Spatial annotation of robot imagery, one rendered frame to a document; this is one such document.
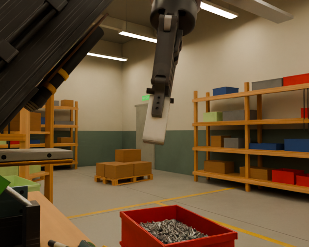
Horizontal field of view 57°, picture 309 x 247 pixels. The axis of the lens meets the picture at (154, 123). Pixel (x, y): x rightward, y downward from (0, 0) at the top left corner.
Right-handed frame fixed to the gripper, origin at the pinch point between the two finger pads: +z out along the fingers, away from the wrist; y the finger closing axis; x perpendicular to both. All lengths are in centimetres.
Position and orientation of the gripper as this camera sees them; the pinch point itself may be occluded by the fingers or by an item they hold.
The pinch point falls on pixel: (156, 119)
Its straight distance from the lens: 41.1
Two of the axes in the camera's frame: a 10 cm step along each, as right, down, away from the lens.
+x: -9.9, -1.2, 1.2
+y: 0.7, 3.2, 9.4
